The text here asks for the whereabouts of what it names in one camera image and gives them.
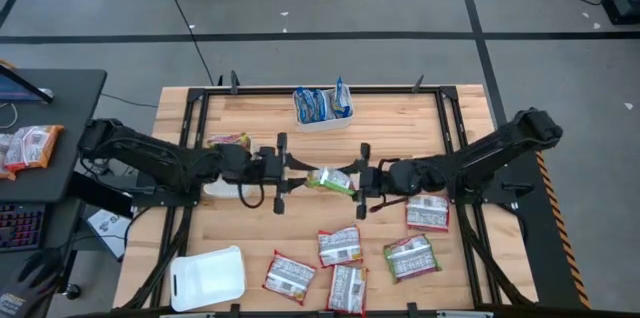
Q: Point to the red ramen noodle pack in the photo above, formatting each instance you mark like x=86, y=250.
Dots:
x=289, y=278
x=427, y=212
x=347, y=289
x=340, y=246

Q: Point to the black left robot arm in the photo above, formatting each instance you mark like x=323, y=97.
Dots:
x=150, y=158

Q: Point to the black frame clamp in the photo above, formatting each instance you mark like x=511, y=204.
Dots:
x=417, y=83
x=234, y=80

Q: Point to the white printed paper sheet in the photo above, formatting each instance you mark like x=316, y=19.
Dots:
x=111, y=228

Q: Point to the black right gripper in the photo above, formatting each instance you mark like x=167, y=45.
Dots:
x=375, y=183

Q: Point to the black equipment box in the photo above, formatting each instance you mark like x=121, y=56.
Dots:
x=622, y=5

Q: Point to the black aluminium table frame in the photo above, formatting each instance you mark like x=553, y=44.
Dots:
x=280, y=91

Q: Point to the black caster wheel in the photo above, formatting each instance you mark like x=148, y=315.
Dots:
x=72, y=291

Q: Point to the orange ramen noodle pack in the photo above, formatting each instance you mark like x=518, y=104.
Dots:
x=35, y=144
x=4, y=155

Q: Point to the black backlit keyboard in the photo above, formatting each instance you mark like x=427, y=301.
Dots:
x=20, y=225

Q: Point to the black side desk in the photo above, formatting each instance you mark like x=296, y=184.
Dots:
x=75, y=108

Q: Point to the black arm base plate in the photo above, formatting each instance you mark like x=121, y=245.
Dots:
x=505, y=190
x=165, y=198

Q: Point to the white plastic bin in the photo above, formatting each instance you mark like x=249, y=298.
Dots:
x=220, y=189
x=325, y=125
x=207, y=278

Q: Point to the computer monitor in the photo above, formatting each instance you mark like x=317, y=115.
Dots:
x=15, y=89

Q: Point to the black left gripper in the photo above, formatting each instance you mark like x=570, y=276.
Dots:
x=260, y=168

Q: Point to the green ramen noodle pack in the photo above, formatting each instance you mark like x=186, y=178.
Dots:
x=411, y=258
x=330, y=180

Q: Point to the yellow ramen noodle pack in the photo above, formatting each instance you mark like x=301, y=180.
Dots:
x=230, y=139

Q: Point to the blue ramen noodle pack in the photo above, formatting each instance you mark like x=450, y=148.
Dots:
x=341, y=97
x=302, y=105
x=321, y=104

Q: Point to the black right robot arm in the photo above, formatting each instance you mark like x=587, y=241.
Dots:
x=475, y=158

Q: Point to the black hazard-striped floor platform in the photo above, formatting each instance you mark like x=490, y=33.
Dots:
x=545, y=248

